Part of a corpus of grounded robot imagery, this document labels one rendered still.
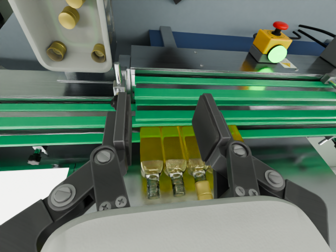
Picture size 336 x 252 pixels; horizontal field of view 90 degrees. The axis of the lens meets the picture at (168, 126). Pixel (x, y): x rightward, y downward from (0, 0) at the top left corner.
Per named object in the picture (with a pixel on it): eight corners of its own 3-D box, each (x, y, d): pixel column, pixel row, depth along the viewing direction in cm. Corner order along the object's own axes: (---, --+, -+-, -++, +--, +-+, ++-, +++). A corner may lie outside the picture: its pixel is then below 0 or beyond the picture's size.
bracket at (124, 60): (120, 83, 52) (118, 98, 47) (116, 54, 45) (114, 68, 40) (132, 84, 52) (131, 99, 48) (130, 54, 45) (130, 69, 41)
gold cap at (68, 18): (60, 5, 39) (55, 11, 36) (77, 6, 39) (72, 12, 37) (66, 22, 42) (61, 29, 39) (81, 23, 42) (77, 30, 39)
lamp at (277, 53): (263, 59, 50) (268, 64, 48) (272, 43, 47) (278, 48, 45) (277, 59, 51) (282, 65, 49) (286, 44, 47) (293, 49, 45)
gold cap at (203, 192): (192, 186, 42) (196, 205, 39) (196, 180, 39) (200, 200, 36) (206, 185, 42) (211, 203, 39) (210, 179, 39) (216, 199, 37)
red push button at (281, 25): (272, 38, 47) (279, 24, 44) (265, 32, 49) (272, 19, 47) (284, 39, 48) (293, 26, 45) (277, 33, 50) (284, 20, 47)
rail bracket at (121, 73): (120, 103, 49) (116, 138, 41) (111, 45, 36) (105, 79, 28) (130, 103, 49) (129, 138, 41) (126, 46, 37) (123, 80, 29)
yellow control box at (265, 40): (247, 50, 55) (257, 62, 51) (259, 26, 50) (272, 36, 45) (266, 52, 56) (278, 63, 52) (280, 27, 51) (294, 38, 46)
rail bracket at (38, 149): (50, 135, 57) (34, 172, 48) (40, 121, 52) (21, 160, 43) (62, 134, 57) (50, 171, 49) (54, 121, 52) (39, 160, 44)
